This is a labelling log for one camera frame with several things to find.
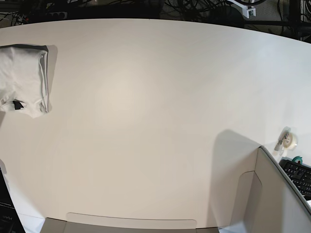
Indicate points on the white t-shirt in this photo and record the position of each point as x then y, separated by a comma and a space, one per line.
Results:
24, 83

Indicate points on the white tape dispenser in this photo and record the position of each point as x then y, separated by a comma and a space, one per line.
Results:
287, 141

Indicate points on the green tape roll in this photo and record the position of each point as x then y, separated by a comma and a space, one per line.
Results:
298, 159

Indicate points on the black computer keyboard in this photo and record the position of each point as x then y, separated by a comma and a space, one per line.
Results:
300, 175

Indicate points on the beige cardboard side panel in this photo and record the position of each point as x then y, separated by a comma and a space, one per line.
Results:
267, 201

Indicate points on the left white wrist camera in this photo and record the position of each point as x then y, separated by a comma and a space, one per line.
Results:
249, 11

